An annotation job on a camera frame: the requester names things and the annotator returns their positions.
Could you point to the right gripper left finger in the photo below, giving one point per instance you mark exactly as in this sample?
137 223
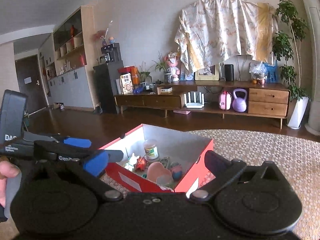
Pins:
85 169

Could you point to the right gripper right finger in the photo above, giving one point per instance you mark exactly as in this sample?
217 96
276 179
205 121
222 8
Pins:
226 172

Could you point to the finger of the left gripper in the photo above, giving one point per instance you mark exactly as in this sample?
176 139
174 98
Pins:
84 143
54 151

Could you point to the red orange toy figure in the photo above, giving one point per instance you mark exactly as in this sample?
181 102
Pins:
141 164

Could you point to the pink heart-shaped box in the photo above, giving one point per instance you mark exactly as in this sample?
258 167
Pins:
157 170

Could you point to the person's left hand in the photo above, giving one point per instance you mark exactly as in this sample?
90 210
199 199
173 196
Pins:
7 170

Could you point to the white rabbit toy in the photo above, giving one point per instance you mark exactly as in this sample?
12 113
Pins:
131 162

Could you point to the clear plastic cup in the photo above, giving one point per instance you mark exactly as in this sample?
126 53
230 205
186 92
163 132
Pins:
165 180

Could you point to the green avocado toy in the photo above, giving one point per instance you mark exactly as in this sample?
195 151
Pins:
165 162

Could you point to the green label plastic jar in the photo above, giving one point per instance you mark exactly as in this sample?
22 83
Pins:
151 151

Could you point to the red cardboard storage box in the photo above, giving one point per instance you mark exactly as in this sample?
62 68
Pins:
160 159

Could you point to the dark wooden door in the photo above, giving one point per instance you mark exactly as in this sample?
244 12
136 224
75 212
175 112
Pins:
29 81

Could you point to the purple kettlebell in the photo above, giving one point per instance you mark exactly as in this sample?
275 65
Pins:
239 103

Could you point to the white wifi router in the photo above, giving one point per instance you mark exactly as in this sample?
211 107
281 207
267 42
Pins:
193 100

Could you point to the orange snack box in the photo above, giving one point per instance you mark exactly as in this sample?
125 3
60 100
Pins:
126 83

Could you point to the wooden TV cabinet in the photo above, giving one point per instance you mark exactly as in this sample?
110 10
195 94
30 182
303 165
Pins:
270 100

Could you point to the black cylindrical speaker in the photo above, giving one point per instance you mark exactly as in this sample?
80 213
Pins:
229 72

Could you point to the plastic bag of fruit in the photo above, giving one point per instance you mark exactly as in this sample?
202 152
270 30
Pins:
257 71

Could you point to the blue gift bag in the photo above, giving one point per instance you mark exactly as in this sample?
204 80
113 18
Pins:
271 73

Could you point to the small potted plant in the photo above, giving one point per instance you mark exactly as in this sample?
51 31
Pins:
162 66

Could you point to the pink doll figure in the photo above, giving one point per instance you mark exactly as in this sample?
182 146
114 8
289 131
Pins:
172 61

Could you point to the floral hanging cloth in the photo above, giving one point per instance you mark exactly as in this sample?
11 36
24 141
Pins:
213 31

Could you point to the tall potted tree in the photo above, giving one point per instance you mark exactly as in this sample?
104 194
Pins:
287 47

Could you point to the grey wall cabinet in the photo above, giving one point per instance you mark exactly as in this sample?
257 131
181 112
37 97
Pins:
71 89

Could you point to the cream picture frame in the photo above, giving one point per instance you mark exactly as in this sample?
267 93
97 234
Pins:
208 74

